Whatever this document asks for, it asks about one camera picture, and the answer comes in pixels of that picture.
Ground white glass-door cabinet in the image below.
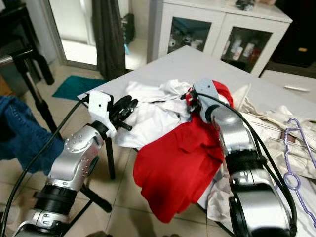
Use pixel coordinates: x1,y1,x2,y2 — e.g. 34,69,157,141
148,0,293,78

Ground chrome clothes rack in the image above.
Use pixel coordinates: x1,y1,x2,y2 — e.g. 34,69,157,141
0,47,56,135

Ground red white bottle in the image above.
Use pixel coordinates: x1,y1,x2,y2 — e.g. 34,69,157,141
244,43,258,62

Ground red polo shirt plaid patch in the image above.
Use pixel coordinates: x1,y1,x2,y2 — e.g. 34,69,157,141
132,79,234,224

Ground blue denim garment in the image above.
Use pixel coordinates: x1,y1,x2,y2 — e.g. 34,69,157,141
0,95,48,174

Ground dark grey curtain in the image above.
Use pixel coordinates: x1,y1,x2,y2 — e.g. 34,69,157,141
91,0,127,81

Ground teal floor mat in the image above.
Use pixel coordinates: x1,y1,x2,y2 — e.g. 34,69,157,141
52,75,110,101

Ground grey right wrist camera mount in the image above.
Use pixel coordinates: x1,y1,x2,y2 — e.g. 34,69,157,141
192,78,221,109

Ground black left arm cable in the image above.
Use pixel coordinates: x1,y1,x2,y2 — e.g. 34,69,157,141
0,94,92,237

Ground cream jeans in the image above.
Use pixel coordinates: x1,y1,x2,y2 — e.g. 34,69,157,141
197,83,316,235

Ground white framed glass door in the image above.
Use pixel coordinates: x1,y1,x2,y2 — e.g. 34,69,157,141
47,0,97,68

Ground wooden TV stand white drawer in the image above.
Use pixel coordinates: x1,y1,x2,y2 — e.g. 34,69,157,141
259,69,316,103

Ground small dark toy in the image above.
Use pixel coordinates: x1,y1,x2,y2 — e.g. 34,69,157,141
236,0,257,11

